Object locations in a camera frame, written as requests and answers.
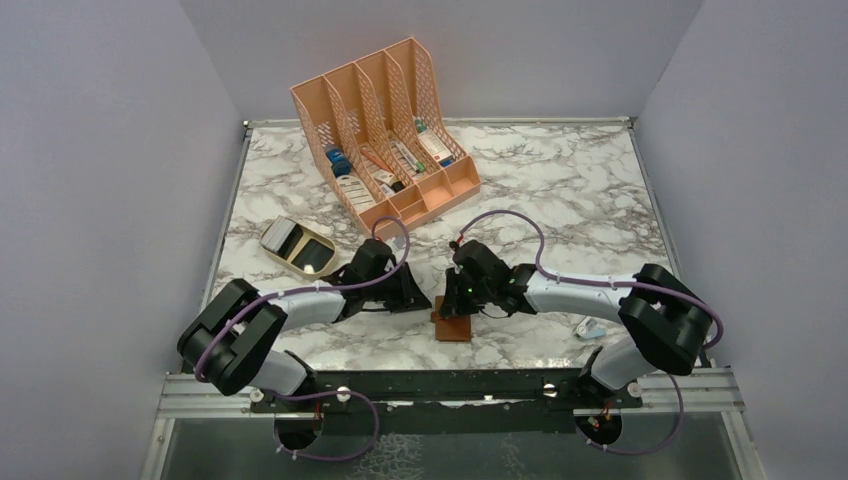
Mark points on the black card in tray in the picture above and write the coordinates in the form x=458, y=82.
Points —
x=313, y=257

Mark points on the pink plastic file organizer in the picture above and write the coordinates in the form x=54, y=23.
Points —
x=372, y=109

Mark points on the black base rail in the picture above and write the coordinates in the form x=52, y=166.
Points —
x=431, y=402

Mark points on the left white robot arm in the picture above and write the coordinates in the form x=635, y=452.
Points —
x=229, y=344

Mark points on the small white blue object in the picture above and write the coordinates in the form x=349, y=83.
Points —
x=589, y=328

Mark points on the white labelled box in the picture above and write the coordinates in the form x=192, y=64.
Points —
x=356, y=192

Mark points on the brown leather card holder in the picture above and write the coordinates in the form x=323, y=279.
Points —
x=450, y=329

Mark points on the red white box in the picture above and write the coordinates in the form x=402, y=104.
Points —
x=435, y=147

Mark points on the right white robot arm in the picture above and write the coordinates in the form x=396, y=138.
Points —
x=666, y=325

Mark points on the stack of credit cards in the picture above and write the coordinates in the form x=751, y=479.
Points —
x=282, y=236

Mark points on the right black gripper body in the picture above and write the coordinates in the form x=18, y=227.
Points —
x=466, y=297

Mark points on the tan oval tray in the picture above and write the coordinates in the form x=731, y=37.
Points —
x=308, y=234

